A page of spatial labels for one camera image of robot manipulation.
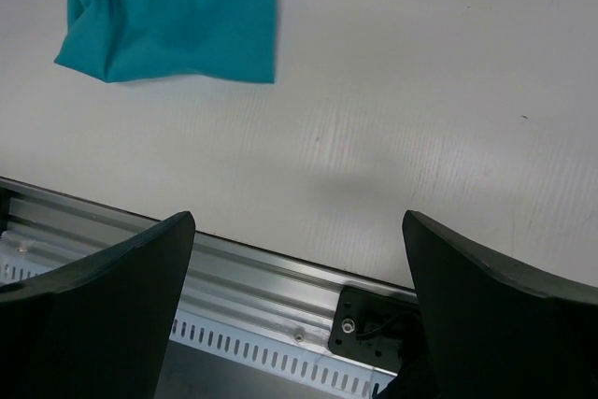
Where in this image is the aluminium mounting rail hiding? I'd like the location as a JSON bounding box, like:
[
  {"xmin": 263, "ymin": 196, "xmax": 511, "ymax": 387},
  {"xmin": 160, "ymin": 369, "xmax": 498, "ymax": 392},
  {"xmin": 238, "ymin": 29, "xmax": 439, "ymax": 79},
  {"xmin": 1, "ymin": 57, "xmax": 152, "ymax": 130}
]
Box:
[{"xmin": 1, "ymin": 178, "xmax": 416, "ymax": 353}]

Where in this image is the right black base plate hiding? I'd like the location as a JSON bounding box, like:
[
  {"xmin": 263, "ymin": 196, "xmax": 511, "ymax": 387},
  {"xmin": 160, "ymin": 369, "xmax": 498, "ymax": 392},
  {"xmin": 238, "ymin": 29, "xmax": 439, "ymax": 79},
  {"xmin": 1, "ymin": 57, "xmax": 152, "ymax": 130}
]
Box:
[{"xmin": 328, "ymin": 286, "xmax": 428, "ymax": 373}]

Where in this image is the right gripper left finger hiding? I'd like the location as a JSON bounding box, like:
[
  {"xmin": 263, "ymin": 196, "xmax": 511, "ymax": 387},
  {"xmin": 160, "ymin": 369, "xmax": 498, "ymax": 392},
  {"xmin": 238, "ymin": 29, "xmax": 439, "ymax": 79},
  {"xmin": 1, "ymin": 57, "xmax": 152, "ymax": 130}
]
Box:
[{"xmin": 1, "ymin": 211, "xmax": 195, "ymax": 398}]

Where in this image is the white slotted cable duct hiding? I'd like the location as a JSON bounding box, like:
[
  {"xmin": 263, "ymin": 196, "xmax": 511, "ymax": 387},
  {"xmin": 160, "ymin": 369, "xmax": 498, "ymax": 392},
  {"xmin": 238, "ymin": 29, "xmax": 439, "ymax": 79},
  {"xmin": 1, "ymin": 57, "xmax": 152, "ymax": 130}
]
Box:
[{"xmin": 0, "ymin": 230, "xmax": 403, "ymax": 398}]

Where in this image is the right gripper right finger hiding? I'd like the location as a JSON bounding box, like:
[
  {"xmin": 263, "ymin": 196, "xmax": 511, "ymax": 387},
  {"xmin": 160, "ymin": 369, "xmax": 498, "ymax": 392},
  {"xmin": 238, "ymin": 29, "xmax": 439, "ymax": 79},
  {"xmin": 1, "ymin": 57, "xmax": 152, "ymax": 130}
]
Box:
[{"xmin": 402, "ymin": 211, "xmax": 597, "ymax": 398}]

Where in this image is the teal t shirt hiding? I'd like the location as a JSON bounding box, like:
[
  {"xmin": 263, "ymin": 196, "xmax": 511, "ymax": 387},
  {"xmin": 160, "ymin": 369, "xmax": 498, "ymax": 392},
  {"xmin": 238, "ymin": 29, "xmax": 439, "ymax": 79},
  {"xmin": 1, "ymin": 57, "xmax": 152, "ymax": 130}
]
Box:
[{"xmin": 54, "ymin": 0, "xmax": 278, "ymax": 83}]

